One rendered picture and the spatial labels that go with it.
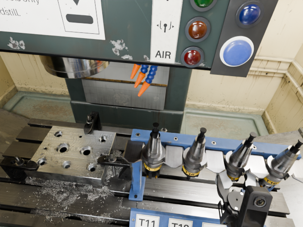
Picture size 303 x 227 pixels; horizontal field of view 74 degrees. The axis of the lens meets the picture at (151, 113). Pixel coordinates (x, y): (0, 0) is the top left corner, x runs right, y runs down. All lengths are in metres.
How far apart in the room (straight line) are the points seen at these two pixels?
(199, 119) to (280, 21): 0.79
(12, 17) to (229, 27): 0.24
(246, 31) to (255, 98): 1.45
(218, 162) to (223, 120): 1.12
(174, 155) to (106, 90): 0.68
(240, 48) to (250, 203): 0.33
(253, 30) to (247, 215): 0.37
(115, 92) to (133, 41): 0.89
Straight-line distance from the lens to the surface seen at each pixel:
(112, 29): 0.25
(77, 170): 0.83
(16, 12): 0.30
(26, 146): 1.10
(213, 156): 0.58
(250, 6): 0.24
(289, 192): 1.20
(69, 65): 0.46
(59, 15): 0.27
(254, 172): 0.60
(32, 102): 1.91
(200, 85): 1.53
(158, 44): 0.25
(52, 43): 0.29
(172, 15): 0.24
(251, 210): 0.50
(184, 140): 0.58
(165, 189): 0.86
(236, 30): 0.25
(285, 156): 0.59
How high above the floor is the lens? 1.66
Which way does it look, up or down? 42 degrees down
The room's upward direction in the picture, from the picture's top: 3 degrees clockwise
